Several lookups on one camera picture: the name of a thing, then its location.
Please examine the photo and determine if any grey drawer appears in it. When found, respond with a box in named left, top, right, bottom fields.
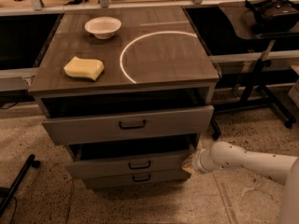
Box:
left=83, top=169, right=191, bottom=189
left=43, top=105, right=214, bottom=145
left=65, top=134, right=198, bottom=179

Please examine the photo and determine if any grey drawer cabinet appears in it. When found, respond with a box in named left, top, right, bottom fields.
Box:
left=28, top=5, right=221, bottom=161

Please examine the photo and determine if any grey top drawer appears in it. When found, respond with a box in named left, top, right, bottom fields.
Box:
left=43, top=105, right=214, bottom=145

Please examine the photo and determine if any yellow sponge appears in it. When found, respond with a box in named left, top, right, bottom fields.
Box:
left=64, top=56, right=105, bottom=81

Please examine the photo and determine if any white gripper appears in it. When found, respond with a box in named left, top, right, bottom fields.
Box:
left=181, top=149, right=207, bottom=175

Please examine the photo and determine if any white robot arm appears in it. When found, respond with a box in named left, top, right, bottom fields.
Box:
left=181, top=142, right=299, bottom=224

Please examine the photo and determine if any black stand leg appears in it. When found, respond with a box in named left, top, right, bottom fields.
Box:
left=0, top=154, right=40, bottom=217

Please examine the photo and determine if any grey bottom drawer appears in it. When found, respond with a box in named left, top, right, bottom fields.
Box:
left=83, top=169, right=191, bottom=189

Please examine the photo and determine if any white bowl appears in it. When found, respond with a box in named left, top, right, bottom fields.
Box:
left=84, top=17, right=121, bottom=39

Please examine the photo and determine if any black side table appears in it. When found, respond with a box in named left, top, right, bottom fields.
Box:
left=214, top=2, right=298, bottom=128

